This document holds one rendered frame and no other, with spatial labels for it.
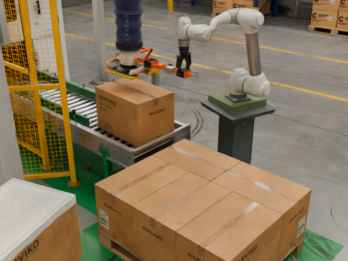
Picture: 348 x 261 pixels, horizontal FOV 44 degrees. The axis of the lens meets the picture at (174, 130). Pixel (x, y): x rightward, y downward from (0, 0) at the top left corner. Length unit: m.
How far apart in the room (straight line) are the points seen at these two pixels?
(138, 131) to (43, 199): 1.49
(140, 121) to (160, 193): 0.74
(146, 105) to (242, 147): 1.07
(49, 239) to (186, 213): 1.03
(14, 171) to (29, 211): 1.59
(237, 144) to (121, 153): 1.09
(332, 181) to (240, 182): 1.46
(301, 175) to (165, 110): 1.57
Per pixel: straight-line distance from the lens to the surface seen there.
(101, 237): 3.47
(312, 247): 3.61
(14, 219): 2.17
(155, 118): 3.64
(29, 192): 2.34
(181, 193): 3.06
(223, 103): 3.88
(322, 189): 4.32
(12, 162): 3.72
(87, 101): 4.73
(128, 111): 3.60
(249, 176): 3.30
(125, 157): 3.60
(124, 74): 3.65
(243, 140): 4.06
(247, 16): 3.49
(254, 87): 3.73
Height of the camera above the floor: 2.25
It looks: 26 degrees down
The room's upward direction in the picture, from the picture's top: straight up
